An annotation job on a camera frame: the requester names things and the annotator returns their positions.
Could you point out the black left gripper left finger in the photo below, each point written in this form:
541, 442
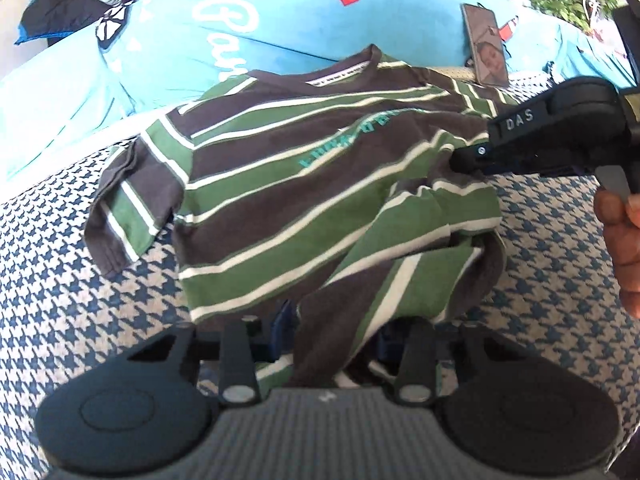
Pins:
151, 405

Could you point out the blue white houndstooth sofa cover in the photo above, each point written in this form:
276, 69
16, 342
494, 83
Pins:
60, 317

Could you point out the person's right hand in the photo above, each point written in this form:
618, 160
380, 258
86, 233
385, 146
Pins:
620, 219

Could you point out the green brown striped t-shirt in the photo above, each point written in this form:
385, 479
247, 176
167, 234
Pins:
330, 191

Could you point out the dark jacket with blue lining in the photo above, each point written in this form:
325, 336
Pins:
57, 19

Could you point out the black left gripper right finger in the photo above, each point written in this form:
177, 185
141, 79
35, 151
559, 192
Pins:
502, 404

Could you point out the smartphone with lit screen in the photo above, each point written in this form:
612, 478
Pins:
486, 46

